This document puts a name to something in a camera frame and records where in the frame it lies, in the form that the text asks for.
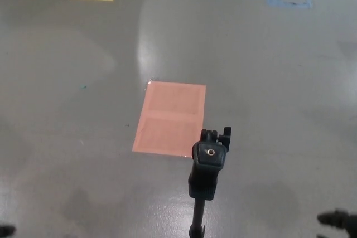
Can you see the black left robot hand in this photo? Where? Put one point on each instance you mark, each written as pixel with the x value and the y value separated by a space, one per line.
pixel 6 232

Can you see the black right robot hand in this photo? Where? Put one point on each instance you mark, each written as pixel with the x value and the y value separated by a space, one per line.
pixel 338 218

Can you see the black phone stand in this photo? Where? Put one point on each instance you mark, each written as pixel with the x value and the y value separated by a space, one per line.
pixel 207 165

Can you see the pink rectangular floor sheet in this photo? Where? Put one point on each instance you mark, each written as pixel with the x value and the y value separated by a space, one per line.
pixel 167 121

